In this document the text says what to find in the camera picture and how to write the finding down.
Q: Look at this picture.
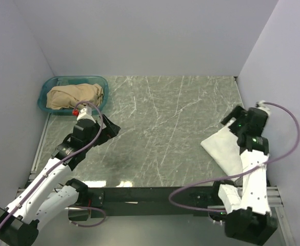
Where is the white printed t-shirt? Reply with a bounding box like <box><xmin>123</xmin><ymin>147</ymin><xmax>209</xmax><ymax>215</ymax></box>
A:
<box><xmin>201</xmin><ymin>119</ymin><xmax>243</xmax><ymax>176</ymax></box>

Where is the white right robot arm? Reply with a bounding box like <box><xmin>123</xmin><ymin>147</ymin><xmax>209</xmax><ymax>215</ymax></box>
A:
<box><xmin>211</xmin><ymin>104</ymin><xmax>277</xmax><ymax>245</ymax></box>

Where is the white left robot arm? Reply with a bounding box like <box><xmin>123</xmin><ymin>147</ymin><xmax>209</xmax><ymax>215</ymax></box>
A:
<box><xmin>0</xmin><ymin>115</ymin><xmax>121</xmax><ymax>245</ymax></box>

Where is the beige t-shirt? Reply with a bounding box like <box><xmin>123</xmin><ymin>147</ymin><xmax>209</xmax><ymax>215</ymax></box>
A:
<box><xmin>46</xmin><ymin>84</ymin><xmax>104</xmax><ymax>110</ymax></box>

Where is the teal plastic basket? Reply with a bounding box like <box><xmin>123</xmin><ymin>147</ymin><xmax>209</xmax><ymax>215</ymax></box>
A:
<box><xmin>37</xmin><ymin>75</ymin><xmax>109</xmax><ymax>116</ymax></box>

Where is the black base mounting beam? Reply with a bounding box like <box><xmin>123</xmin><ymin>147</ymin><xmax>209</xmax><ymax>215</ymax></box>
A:
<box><xmin>75</xmin><ymin>185</ymin><xmax>223</xmax><ymax>216</ymax></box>

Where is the aluminium rail frame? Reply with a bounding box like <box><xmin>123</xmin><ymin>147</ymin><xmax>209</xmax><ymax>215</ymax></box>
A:
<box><xmin>1</xmin><ymin>112</ymin><xmax>294</xmax><ymax>246</ymax></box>

